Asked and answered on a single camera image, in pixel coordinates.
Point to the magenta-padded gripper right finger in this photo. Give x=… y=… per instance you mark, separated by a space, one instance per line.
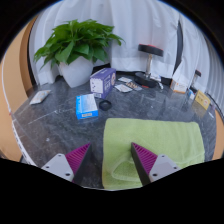
x=163 y=166

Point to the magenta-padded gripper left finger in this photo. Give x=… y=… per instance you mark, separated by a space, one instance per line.
x=56 y=165

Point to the light green towel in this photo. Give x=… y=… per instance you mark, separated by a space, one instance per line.
x=156 y=136

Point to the orange wooden bench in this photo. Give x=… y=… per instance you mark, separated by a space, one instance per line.
x=220 y=136

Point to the white flat packet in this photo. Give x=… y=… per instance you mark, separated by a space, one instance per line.
x=40 y=97

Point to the small blue and white box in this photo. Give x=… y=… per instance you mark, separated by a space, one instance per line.
x=190 y=94

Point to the small black round lid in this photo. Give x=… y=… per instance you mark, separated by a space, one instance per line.
x=105 y=105

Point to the yellow box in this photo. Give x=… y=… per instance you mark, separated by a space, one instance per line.
x=202 y=99

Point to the white and orange box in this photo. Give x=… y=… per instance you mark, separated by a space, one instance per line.
x=178 y=87

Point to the small white bottle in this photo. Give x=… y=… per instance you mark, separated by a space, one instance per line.
x=161 y=85

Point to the card with dark print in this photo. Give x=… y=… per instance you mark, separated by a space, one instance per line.
x=135 y=86

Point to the white card with grey print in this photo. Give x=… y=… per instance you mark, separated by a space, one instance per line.
x=122 y=88

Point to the white booklet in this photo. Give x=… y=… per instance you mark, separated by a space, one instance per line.
x=155 y=78

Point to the purple cardboard box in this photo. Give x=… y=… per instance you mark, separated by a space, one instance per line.
x=101 y=81

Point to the plain white card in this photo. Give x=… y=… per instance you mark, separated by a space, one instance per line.
x=124 y=79

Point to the white pleated curtain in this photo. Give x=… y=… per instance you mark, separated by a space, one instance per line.
x=215 y=76

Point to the green plant in white pot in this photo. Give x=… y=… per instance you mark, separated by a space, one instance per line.
x=76 y=50

